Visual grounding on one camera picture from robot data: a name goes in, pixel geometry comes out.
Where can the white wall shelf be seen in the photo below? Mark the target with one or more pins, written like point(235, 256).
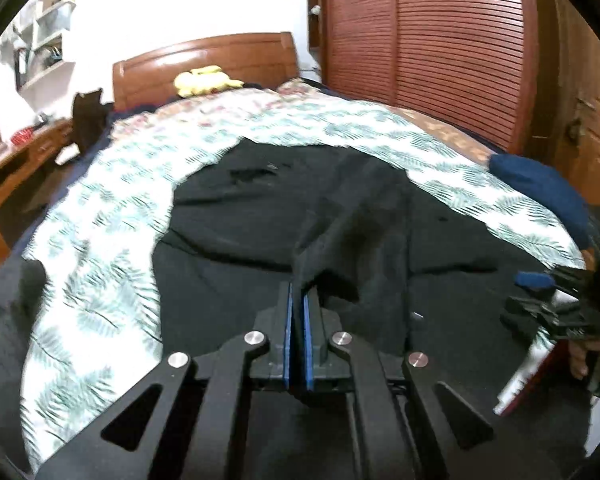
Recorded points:
point(50, 25)

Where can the wooden bed headboard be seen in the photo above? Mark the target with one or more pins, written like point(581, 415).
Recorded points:
point(210, 55)

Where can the wooden door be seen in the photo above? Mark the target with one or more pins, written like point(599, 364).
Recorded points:
point(585, 60)

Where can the wooden desk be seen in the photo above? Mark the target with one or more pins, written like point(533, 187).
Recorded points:
point(15, 175)

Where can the dark wooden chair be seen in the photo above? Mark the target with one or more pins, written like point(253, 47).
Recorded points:
point(87, 120)

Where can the red basket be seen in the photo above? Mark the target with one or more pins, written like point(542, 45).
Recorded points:
point(22, 136)

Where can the person's right hand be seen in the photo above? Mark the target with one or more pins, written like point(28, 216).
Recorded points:
point(580, 357)

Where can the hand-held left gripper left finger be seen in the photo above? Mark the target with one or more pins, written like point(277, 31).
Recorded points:
point(287, 340)

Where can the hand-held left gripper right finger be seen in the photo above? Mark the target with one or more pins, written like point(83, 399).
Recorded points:
point(310, 350)

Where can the leaf print bedsheet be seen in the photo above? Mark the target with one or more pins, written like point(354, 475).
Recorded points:
point(95, 270)

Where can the dark grey garment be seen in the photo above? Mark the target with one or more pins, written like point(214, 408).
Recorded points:
point(5, 335)

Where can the wooden louvered wardrobe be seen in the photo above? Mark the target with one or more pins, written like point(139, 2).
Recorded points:
point(430, 45)

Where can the black buttoned coat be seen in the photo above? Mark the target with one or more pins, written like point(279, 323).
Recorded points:
point(260, 220)

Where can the navy blue cloth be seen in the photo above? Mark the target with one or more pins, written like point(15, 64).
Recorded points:
point(540, 190)

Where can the floral quilt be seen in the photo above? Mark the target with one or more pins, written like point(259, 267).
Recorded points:
point(180, 110)

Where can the yellow plush toy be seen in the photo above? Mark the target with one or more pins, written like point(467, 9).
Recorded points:
point(205, 82)

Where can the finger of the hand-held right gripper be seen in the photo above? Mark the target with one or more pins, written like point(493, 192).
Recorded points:
point(535, 281)
point(527, 315)

